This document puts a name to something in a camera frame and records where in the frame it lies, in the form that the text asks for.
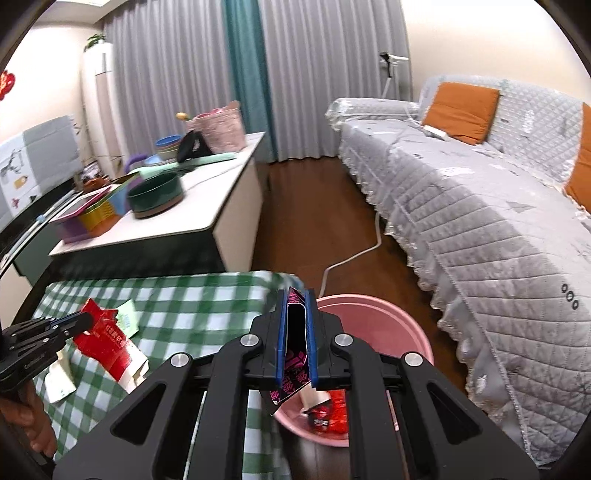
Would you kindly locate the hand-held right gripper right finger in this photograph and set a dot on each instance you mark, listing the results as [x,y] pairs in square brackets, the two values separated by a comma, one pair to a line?
[312,341]

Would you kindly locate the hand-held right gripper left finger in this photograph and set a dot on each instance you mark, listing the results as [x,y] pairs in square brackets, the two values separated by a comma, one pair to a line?
[280,341]

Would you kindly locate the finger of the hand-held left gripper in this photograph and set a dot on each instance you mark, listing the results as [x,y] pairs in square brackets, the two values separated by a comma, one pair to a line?
[69,323]
[37,341]

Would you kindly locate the black pink patterned box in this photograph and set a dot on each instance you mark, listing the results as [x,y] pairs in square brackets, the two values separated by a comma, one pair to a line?
[293,369]

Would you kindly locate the red paper box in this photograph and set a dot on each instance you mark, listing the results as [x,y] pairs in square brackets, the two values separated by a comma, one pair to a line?
[106,346]

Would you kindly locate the pink plastic bucket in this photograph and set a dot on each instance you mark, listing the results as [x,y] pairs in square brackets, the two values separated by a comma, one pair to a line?
[369,318]

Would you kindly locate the red shiny packet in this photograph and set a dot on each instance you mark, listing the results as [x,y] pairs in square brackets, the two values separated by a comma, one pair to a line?
[339,408]

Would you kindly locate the person's left hand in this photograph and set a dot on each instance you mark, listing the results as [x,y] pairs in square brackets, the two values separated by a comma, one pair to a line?
[32,424]

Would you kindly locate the white paper bag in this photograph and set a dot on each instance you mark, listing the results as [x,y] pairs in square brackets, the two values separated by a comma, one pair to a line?
[60,378]

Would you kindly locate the green white packet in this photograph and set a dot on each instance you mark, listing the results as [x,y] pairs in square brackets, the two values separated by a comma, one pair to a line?
[127,318]

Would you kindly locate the black television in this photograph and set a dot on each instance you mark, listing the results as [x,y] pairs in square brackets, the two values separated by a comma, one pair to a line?
[27,230]

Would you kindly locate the rainbow storage box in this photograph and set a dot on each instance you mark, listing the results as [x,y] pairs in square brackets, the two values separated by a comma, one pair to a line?
[87,217]

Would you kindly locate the brown ornament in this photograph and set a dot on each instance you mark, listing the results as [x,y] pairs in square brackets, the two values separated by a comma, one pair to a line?
[94,183]

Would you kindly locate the dark green round bowl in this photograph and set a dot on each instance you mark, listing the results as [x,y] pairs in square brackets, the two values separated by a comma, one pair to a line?
[154,196]

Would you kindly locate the white top coffee table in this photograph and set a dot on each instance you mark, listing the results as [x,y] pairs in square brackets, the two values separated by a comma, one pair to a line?
[207,203]

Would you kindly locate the grey television cover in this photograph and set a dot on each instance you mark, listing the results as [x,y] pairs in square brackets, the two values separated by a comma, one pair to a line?
[46,152]

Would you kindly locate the mint green cloth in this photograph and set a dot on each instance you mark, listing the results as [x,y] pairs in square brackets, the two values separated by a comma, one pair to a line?
[207,160]

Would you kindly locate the grey quilted sofa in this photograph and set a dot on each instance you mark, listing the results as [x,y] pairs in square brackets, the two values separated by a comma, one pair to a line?
[461,207]

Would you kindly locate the stack of coloured bowls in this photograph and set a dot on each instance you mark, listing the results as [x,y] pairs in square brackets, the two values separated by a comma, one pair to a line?
[167,147]

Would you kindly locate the black fabric bag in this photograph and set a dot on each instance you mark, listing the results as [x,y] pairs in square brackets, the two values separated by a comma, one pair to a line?
[194,147]

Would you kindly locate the pink woven basket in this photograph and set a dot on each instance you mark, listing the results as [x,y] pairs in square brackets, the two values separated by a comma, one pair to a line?
[219,127]

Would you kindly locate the white standing air conditioner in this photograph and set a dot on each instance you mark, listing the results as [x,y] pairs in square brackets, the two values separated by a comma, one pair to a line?
[101,101]

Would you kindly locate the white power strip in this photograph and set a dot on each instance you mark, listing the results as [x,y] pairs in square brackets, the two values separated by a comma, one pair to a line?
[436,132]

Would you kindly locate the teal curtain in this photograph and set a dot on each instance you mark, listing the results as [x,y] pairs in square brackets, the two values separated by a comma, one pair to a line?
[251,78]

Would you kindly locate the orange cushion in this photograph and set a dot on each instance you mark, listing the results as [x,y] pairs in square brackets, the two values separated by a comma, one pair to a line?
[579,166]
[461,113]

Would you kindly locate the grey curtain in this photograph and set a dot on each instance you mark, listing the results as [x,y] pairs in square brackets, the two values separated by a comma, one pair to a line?
[175,69]

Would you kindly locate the small green plant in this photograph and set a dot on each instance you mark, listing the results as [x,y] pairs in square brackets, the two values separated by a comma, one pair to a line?
[97,41]

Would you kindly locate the red knot wall decoration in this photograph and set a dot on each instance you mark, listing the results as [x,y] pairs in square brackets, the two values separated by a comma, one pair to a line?
[5,85]

